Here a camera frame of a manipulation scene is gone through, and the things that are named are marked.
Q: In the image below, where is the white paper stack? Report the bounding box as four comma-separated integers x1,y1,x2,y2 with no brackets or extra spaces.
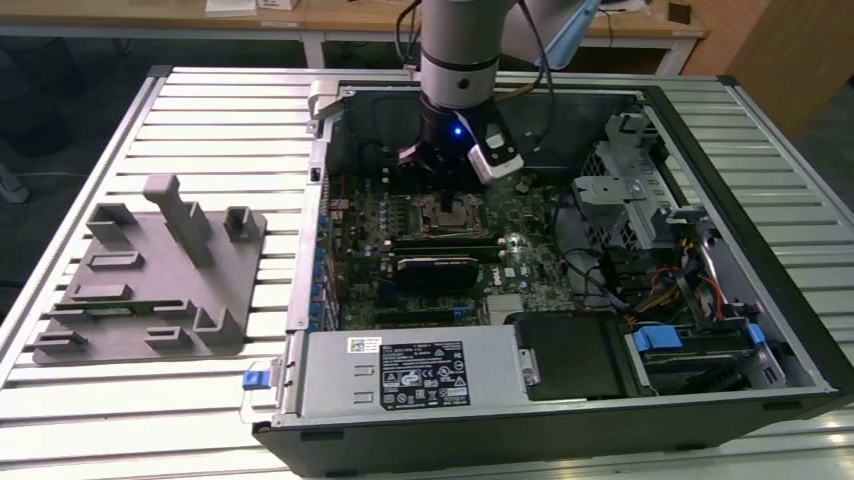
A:
204,0,259,15

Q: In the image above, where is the black expansion slot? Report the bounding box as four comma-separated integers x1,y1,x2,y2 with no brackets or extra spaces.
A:
375,310,450,325

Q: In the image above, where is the brown wooden cabinet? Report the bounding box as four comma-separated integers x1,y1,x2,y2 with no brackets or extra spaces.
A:
724,0,854,141

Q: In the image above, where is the CPU socket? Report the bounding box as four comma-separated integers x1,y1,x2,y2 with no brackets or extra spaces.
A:
414,194,487,239

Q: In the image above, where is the green motherboard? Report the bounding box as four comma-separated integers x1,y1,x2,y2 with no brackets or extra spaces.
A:
319,167,582,334

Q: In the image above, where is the grey power supply unit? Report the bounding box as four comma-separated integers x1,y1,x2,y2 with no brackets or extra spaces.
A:
285,324,532,420

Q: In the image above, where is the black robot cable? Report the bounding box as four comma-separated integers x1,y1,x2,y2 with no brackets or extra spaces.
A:
516,0,560,154

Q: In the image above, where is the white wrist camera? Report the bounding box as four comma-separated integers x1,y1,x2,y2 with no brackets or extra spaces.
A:
464,122,526,182

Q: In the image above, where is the silver chipset heatsink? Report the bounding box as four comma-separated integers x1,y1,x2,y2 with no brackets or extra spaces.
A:
484,293,530,325

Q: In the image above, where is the silver metal drive cage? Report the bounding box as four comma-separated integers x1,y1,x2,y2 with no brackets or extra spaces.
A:
570,112,699,254

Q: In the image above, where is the black graphics card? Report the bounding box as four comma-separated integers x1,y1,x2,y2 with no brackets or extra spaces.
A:
395,255,482,302

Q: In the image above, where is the black PC case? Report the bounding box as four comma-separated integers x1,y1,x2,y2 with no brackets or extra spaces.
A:
236,74,854,479

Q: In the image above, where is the grey stand foot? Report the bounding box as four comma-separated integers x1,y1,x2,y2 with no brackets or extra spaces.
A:
0,162,29,204

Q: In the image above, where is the wooden desk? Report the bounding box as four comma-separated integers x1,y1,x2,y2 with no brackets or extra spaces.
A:
0,0,710,76

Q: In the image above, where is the red data wire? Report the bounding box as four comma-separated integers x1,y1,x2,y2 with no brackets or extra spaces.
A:
652,267,727,321

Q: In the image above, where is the black plastic shroud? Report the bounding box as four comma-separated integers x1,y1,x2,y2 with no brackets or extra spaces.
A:
504,309,659,403

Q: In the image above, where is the green RAM stick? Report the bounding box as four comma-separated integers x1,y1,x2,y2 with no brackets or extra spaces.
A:
52,298,188,317

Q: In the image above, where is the grey parts rack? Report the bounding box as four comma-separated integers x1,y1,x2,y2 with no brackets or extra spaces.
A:
31,173,269,369

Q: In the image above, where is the silver CPU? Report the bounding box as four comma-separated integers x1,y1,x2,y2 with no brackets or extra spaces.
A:
431,205,472,229

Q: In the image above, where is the hard disk in blue carrier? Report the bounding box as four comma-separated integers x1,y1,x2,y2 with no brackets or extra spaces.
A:
624,323,759,397

